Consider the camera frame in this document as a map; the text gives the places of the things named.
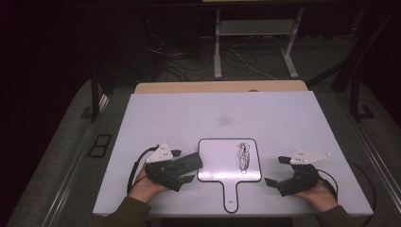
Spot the grey metal stand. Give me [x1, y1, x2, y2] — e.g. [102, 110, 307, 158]
[213, 7, 305, 80]

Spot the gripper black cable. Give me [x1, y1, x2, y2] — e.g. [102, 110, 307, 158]
[126, 144, 161, 195]
[316, 160, 378, 227]

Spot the black floor outlet frame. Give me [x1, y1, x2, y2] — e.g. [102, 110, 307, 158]
[87, 133, 113, 159]

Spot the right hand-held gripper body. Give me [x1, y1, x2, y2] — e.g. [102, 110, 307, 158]
[276, 148, 332, 198]

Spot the black angled stand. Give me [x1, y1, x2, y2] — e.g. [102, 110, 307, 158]
[305, 5, 399, 123]

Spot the person's right hand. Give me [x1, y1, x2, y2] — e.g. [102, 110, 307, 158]
[290, 179, 340, 213]

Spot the wooden table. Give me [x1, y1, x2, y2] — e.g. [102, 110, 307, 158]
[134, 79, 308, 95]

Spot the black stand post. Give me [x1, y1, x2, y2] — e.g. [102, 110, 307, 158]
[90, 67, 110, 124]

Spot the small whiteboard with handle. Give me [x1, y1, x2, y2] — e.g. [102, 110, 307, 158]
[197, 137, 263, 215]

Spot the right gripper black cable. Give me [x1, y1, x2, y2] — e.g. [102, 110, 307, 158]
[316, 160, 378, 227]

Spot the person's left hand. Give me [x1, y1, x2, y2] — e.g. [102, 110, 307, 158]
[128, 166, 168, 204]

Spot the white floor cable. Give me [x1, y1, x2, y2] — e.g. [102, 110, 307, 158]
[226, 46, 279, 81]

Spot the bundle of black floor cables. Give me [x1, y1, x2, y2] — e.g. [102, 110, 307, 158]
[146, 13, 216, 83]

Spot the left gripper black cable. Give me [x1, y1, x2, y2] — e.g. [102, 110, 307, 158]
[126, 144, 161, 195]

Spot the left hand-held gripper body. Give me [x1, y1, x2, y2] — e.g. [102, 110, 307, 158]
[144, 142, 184, 193]

